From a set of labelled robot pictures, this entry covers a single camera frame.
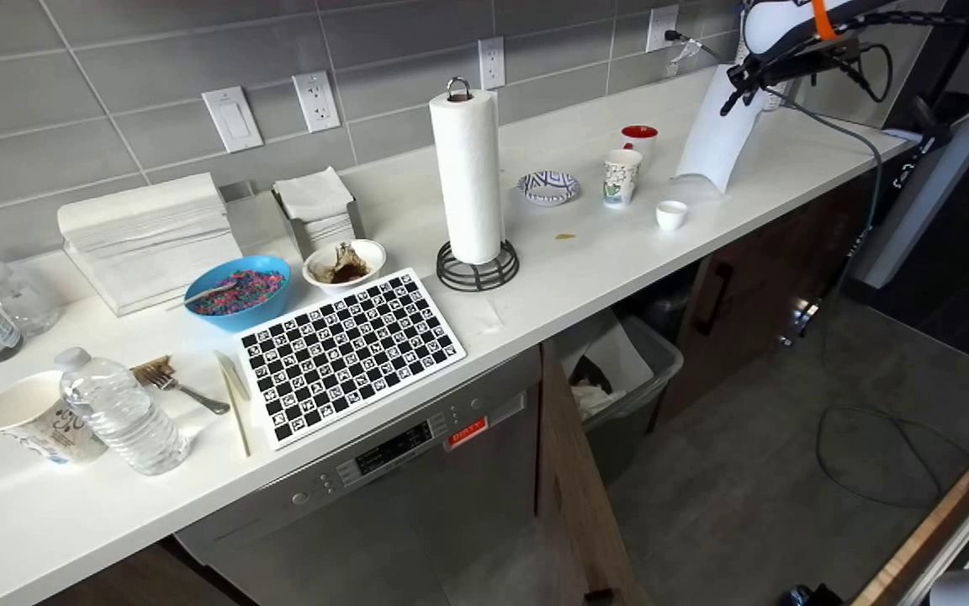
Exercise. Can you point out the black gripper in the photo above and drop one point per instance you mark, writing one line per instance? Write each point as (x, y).
(790, 65)

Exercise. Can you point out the white paper towel roll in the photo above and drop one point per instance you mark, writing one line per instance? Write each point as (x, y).
(465, 172)

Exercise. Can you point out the paper towel roll on stand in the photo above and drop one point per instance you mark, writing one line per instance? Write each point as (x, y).
(477, 271)

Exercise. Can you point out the white mug with red inside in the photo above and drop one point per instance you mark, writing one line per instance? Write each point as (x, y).
(641, 137)

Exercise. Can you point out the small white cup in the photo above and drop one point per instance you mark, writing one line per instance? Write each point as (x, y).
(669, 213)

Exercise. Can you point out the floral patterned mug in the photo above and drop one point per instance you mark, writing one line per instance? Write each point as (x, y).
(621, 177)

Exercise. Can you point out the grey trash bin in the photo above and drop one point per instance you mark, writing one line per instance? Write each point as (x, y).
(621, 380)

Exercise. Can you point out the open cabinet door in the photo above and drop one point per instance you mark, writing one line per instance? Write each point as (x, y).
(578, 483)

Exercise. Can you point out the white bowl with brown food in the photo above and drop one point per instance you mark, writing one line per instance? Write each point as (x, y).
(345, 267)

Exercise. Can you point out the small white napkin stack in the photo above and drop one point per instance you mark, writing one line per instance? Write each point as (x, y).
(313, 207)

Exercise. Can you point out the black white checkered mat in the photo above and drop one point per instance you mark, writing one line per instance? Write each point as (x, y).
(350, 356)

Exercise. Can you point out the wooden table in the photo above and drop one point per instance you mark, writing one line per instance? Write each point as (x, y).
(943, 538)

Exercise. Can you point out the stainless dishwasher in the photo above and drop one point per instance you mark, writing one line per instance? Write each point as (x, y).
(393, 483)

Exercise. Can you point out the blue bowl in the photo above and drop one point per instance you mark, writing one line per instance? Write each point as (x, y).
(241, 289)

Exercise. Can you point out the wooden chopstick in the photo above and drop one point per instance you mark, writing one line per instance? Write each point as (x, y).
(235, 406)

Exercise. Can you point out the large white napkin stack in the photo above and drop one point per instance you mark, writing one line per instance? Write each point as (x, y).
(149, 239)

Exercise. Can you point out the metal spoon with food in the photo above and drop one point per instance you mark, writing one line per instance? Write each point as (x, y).
(177, 380)

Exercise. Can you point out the clear plastic water bottle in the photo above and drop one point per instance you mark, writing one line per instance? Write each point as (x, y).
(119, 407)

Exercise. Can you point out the clear plastic container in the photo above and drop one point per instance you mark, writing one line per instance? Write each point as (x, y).
(31, 289)

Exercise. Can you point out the patterned paper cup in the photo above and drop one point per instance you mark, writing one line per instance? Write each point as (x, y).
(33, 422)

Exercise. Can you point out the white wall outlet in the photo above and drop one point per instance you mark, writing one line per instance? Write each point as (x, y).
(659, 27)
(492, 63)
(318, 101)

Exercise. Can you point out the dark robot stand frame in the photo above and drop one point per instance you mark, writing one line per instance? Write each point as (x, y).
(943, 168)

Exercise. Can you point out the white switch plate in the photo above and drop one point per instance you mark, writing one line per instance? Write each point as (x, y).
(234, 120)

